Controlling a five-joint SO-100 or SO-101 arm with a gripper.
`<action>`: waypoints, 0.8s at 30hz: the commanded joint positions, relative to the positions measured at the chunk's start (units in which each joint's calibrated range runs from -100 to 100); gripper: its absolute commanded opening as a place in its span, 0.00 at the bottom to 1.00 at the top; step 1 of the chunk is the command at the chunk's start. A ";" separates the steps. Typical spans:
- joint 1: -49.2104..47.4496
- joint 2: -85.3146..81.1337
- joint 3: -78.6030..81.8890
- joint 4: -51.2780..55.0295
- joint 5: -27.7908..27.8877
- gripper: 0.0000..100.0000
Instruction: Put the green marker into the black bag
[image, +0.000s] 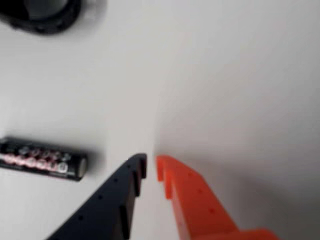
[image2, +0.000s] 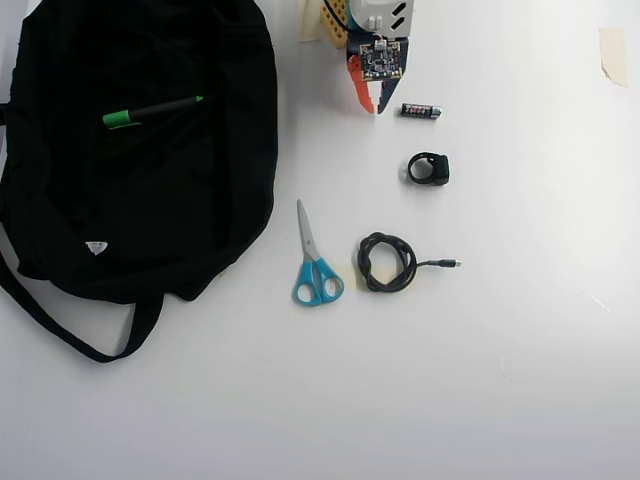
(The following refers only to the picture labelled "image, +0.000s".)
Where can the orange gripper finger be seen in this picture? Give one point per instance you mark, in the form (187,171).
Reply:
(195,205)

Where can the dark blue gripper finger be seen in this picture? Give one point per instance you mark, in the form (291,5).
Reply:
(107,205)

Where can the black AA battery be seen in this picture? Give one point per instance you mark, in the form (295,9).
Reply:
(37,160)

